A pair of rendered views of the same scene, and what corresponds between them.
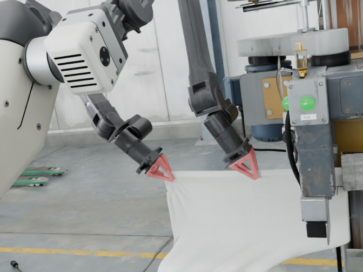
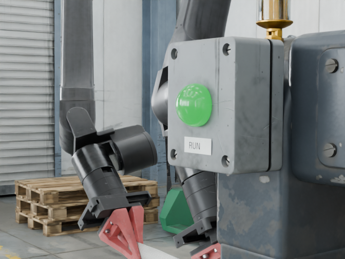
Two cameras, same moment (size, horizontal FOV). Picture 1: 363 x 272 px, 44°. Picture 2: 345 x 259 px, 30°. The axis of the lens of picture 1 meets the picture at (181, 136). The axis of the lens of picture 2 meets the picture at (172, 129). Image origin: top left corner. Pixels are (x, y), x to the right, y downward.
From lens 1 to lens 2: 0.71 m
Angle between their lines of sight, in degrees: 33
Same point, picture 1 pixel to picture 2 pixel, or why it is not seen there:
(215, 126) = not seen: hidden behind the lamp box
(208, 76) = not seen: hidden behind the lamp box
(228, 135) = (199, 186)
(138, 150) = (94, 186)
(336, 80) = (314, 56)
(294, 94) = (177, 75)
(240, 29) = not seen: outside the picture
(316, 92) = (215, 74)
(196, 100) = (158, 98)
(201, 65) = (186, 28)
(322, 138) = (264, 225)
